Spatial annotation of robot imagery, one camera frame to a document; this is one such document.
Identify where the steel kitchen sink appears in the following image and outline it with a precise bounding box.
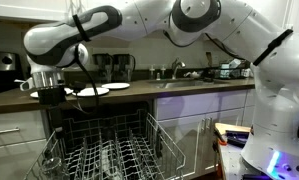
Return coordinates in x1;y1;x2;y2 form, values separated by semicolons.
147;78;223;90

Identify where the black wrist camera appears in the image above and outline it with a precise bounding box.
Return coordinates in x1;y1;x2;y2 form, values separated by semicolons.
69;80;87;94

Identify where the chrome sink faucet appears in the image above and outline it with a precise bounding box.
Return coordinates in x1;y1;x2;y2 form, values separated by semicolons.
170;58;187;80

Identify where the wire dishwasher rack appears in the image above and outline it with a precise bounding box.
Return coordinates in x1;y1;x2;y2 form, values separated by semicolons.
23;108;187;180

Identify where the silver drawer handle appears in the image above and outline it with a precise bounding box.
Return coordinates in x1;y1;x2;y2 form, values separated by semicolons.
0;127;21;136

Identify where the white cabinet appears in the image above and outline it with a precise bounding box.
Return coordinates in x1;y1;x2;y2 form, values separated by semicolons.
0;0;90;23
155;88;257;179

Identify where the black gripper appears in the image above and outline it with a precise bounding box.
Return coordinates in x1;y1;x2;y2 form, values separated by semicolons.
38;86;68;140

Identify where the white dish by sink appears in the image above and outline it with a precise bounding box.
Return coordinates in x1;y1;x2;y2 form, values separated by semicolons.
183;70;202;80

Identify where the large white plate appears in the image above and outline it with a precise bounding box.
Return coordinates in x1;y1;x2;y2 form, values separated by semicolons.
29;87;75;100

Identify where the white drawer unit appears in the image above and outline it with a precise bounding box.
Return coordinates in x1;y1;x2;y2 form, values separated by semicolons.
0;109;52;180

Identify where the black tool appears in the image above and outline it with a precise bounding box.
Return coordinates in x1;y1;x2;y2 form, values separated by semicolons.
225;130;251;148

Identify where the white wire dish rack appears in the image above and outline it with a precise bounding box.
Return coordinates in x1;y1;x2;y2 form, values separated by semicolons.
47;101;157;180

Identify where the orange clamp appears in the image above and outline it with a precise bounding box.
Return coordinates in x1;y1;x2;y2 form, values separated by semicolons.
217;134;228;147

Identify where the clear drinking glass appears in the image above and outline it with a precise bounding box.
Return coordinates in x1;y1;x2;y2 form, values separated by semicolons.
40;156;67;180

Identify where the wooden board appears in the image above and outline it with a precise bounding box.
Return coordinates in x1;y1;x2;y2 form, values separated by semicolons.
214;122;252;136

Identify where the small soap bottle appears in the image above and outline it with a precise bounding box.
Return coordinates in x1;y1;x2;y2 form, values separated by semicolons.
159;64;167;80
148;64;156;80

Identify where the black dish drying rack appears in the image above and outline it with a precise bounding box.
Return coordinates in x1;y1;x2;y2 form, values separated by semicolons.
203;58;253;81

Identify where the white lower cabinet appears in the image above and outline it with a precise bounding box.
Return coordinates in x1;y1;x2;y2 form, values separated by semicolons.
155;88;257;179

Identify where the white upper cabinet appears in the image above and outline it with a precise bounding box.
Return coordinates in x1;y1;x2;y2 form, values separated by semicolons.
0;0;90;23

